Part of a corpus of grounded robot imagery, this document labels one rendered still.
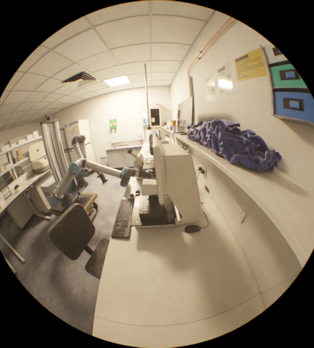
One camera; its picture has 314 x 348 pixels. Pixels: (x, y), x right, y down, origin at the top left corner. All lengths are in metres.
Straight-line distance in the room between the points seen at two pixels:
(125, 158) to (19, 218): 3.52
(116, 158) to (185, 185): 3.22
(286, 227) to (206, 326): 0.57
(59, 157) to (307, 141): 2.47
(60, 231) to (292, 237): 1.05
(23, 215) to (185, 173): 3.38
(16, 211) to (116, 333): 3.00
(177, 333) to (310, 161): 0.93
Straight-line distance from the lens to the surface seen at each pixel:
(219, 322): 0.75
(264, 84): 0.84
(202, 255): 0.76
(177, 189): 0.63
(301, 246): 0.33
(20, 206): 3.34
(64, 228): 0.91
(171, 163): 0.55
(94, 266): 1.14
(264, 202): 0.35
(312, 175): 0.66
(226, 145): 0.56
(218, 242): 0.83
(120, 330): 0.74
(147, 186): 0.70
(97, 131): 4.45
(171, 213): 0.80
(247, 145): 0.61
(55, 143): 2.02
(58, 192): 1.57
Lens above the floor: 1.43
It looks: 26 degrees down
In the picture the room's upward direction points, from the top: 4 degrees counter-clockwise
